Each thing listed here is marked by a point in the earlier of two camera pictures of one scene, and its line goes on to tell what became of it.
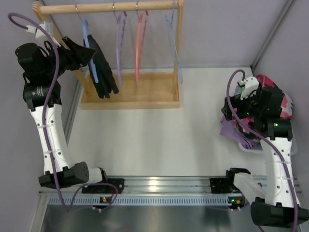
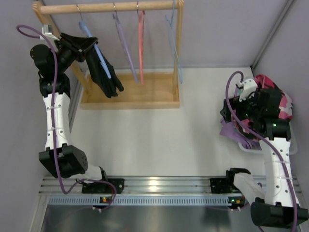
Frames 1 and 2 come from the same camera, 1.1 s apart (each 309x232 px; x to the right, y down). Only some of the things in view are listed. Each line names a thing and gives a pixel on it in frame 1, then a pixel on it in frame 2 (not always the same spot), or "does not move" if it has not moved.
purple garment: x=228 y=129 does not move
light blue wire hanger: x=173 y=42 does not move
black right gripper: x=230 y=109 does not move
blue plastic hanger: x=86 y=26 to x=82 y=25
